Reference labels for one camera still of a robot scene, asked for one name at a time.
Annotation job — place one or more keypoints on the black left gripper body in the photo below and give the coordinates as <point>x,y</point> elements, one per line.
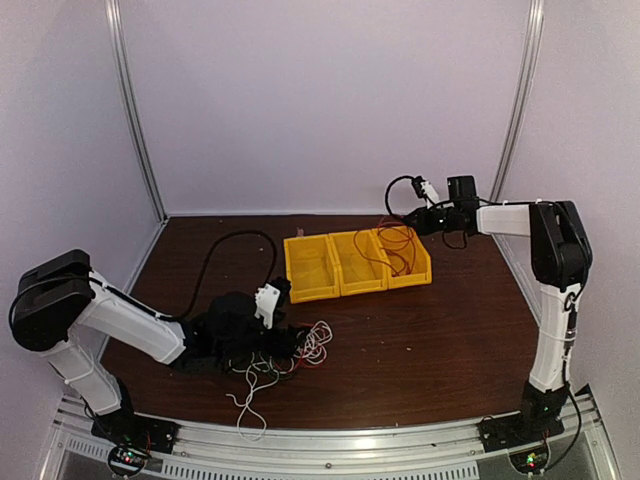
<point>281,346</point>

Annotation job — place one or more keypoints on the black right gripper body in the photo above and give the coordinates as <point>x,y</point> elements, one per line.
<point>431,226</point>

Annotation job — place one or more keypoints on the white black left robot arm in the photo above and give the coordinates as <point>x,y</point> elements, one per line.
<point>56,298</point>

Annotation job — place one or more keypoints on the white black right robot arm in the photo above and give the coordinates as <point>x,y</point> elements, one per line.
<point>560,257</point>

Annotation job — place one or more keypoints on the yellow bin right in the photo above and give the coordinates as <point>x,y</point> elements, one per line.
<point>407,262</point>

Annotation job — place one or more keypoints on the yellow bin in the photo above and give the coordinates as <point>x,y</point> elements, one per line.
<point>407,262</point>
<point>360,262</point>
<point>311,268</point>

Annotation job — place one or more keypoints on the yellow bin middle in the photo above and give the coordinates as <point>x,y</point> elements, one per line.
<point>360,262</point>

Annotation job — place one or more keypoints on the yellow bin left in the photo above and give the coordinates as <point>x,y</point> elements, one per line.
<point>311,268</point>

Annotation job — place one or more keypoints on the left circuit board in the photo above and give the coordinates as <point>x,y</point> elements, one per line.
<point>126,462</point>

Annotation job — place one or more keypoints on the circuit board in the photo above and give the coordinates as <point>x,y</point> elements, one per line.
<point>530,461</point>
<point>126,462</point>

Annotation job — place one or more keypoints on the right circuit board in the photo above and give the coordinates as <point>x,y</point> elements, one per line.
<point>530,461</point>

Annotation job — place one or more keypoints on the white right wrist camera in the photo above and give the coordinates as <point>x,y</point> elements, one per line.
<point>424,190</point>

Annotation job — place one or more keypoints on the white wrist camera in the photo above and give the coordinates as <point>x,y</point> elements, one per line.
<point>269,298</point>
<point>424,190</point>

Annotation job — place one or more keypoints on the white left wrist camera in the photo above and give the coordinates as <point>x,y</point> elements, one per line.
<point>269,298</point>

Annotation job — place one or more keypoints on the aluminium right corner post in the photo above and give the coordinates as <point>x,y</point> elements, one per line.
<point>529,59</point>

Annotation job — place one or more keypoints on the aluminium corner post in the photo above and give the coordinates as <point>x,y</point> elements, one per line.
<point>133,120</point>
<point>529,59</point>

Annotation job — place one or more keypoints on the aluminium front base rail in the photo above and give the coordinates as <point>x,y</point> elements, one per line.
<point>450,450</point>

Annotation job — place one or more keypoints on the aluminium left corner post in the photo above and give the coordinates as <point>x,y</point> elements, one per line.
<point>133,120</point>

